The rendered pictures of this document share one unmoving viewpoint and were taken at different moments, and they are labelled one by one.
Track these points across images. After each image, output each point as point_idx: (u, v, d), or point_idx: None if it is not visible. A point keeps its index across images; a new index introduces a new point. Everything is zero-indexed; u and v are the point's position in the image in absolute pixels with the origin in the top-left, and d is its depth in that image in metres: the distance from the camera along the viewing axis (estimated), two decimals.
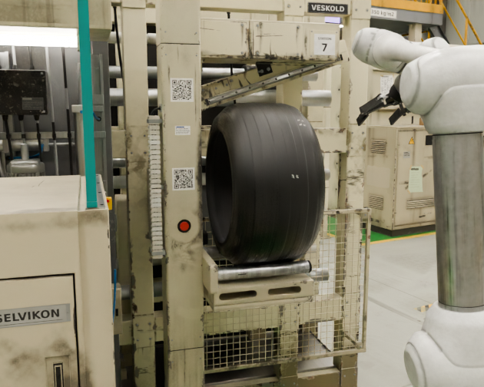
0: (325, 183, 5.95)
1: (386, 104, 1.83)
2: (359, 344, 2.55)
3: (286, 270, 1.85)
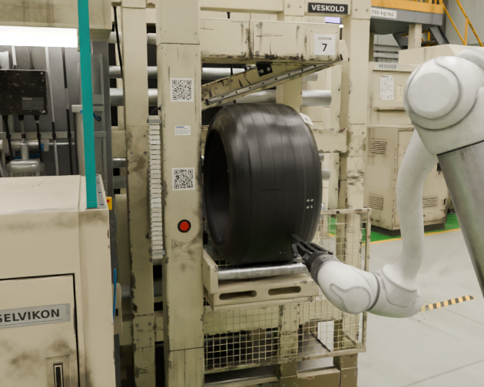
0: (325, 183, 5.95)
1: (317, 250, 1.59)
2: (359, 344, 2.55)
3: None
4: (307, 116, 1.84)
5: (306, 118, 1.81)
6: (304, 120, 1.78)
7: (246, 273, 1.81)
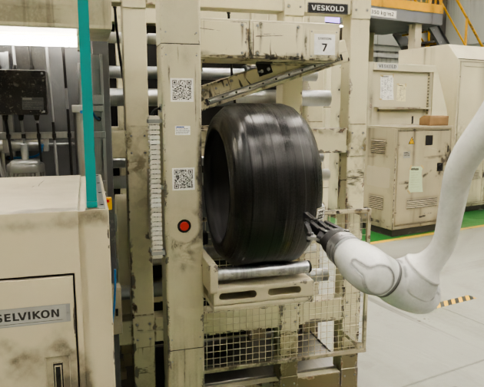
0: (325, 183, 5.95)
1: (333, 228, 1.48)
2: (359, 344, 2.55)
3: (284, 262, 1.87)
4: (324, 207, 1.74)
5: (319, 215, 1.74)
6: None
7: None
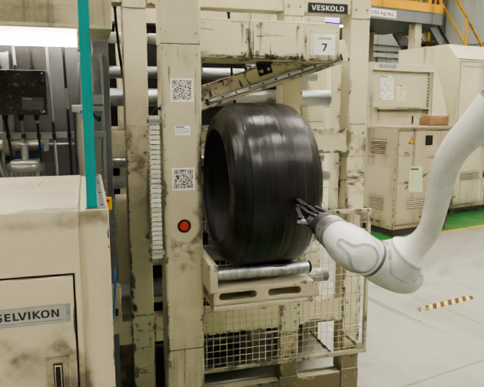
0: (325, 183, 5.95)
1: None
2: (359, 344, 2.55)
3: (286, 274, 1.86)
4: None
5: None
6: (309, 243, 1.79)
7: (243, 265, 1.84)
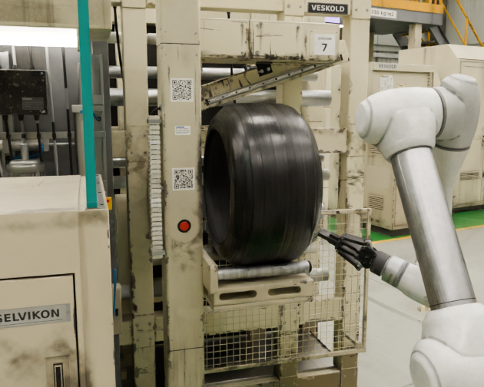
0: (325, 183, 5.95)
1: (360, 252, 1.71)
2: (359, 344, 2.55)
3: (286, 274, 1.86)
4: (319, 229, 1.78)
5: (315, 236, 1.79)
6: (309, 243, 1.79)
7: (243, 266, 1.84)
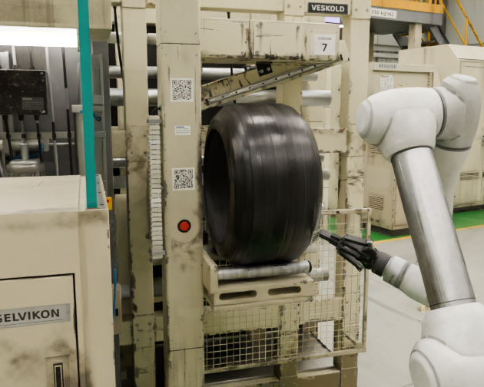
0: (325, 183, 5.95)
1: (362, 253, 1.70)
2: (359, 344, 2.55)
3: (286, 274, 1.86)
4: (320, 229, 1.78)
5: (315, 236, 1.78)
6: (309, 243, 1.79)
7: (243, 266, 1.84)
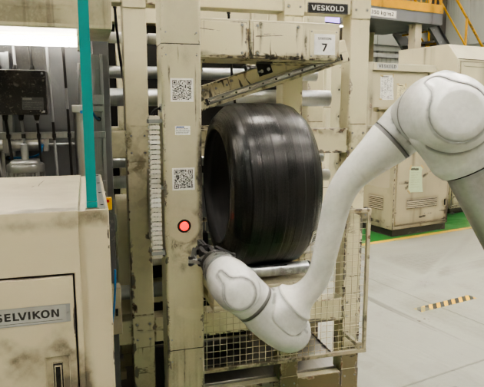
0: (325, 183, 5.95)
1: None
2: (359, 344, 2.55)
3: (286, 274, 1.86)
4: None
5: (315, 236, 1.78)
6: (309, 243, 1.79)
7: None
